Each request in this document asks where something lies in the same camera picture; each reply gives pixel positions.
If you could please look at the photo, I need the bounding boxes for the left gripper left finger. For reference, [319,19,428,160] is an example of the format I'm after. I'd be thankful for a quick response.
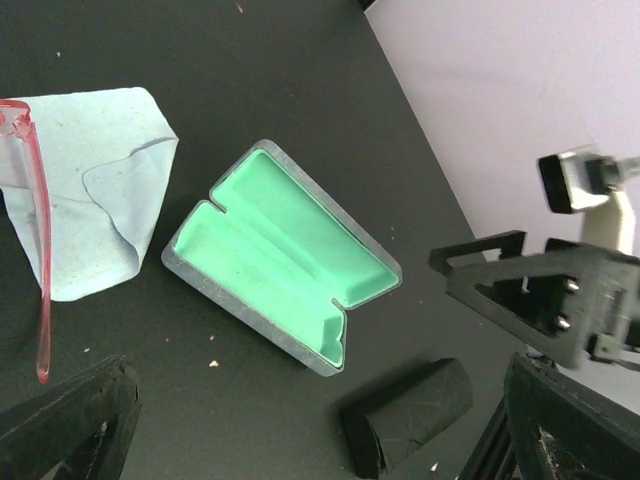
[1,356,141,479]

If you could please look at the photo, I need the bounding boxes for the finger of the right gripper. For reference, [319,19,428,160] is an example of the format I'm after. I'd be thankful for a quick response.
[445,259,590,369]
[429,230,526,274]

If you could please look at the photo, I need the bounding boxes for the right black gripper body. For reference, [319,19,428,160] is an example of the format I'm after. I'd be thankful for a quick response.
[545,239,639,371]

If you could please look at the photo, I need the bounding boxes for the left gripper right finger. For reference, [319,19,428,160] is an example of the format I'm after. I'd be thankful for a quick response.
[504,354,639,479]

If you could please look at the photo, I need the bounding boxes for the green lined glasses case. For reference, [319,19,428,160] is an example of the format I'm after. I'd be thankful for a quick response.
[162,139,402,377]

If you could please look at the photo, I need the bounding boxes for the black glasses case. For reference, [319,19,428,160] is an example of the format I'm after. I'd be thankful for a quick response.
[340,358,473,479]

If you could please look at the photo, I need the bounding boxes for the light blue cloth upper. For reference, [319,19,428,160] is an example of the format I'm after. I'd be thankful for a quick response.
[25,87,179,302]

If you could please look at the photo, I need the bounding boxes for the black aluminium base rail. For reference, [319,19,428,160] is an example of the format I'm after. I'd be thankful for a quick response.
[458,399,517,480]

